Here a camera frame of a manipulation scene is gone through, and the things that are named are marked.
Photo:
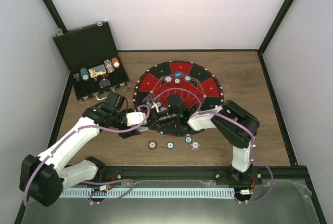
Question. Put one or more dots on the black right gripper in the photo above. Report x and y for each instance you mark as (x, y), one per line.
(154, 119)

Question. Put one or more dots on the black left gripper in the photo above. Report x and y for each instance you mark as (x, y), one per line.
(119, 130)

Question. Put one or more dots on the brown chip stack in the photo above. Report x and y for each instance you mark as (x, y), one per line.
(152, 145)

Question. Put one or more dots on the blue small blind button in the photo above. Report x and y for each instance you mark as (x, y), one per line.
(178, 74)

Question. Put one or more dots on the blue purple chip stack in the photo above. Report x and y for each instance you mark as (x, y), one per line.
(195, 145)

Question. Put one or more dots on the blue backed card deck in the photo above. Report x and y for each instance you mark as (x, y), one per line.
(142, 129)

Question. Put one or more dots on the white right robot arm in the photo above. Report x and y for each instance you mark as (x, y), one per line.
(238, 126)

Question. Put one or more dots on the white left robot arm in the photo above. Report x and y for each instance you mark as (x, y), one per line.
(44, 177)

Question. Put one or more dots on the clear acrylic dealer button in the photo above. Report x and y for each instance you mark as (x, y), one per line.
(104, 83)

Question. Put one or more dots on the boxed playing card deck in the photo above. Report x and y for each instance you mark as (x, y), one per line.
(99, 70)

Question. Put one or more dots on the round red black poker mat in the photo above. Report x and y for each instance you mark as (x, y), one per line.
(203, 91)

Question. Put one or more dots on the green blue 50 chip stack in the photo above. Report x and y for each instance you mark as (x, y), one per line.
(84, 74)

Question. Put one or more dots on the purple black chip stack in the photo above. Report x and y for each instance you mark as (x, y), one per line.
(76, 77)

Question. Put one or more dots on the red chip stack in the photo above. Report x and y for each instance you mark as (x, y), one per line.
(115, 62)

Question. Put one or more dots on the black poker case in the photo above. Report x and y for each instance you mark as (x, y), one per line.
(88, 47)

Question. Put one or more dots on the light blue slotted strip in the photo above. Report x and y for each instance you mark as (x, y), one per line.
(152, 193)

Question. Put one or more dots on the chrome case handle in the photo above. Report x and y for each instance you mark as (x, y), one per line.
(101, 97)

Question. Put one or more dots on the black mounting rail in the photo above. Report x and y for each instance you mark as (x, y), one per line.
(224, 175)

